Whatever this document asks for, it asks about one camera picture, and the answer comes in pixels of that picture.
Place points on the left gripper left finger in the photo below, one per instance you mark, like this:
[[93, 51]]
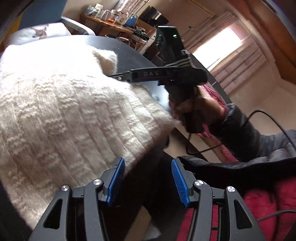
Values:
[[98, 197]]

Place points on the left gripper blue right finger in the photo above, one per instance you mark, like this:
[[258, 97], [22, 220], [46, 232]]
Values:
[[195, 194]]

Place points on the cream knitted sweater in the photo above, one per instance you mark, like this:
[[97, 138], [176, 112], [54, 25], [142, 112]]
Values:
[[64, 120]]

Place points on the person right forearm dark sleeve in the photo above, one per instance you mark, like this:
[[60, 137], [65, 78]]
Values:
[[246, 143]]

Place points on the person right hand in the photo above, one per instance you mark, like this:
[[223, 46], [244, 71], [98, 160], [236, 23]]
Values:
[[209, 109]]

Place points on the far window curtain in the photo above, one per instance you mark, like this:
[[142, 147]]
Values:
[[226, 49]]

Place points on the black monitor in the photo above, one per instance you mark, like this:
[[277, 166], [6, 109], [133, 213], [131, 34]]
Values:
[[153, 17]]

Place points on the blue bag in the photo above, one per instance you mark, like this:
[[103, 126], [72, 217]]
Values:
[[132, 20]]

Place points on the red blanket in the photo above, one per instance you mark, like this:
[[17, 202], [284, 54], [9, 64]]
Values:
[[257, 216]]

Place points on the wooden side table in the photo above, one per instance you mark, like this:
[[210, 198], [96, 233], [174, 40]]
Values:
[[104, 27]]

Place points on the grey yellow blue armchair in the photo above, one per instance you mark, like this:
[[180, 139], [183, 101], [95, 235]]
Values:
[[17, 15]]

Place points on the deer print cushion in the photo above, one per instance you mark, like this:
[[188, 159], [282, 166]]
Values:
[[35, 33]]

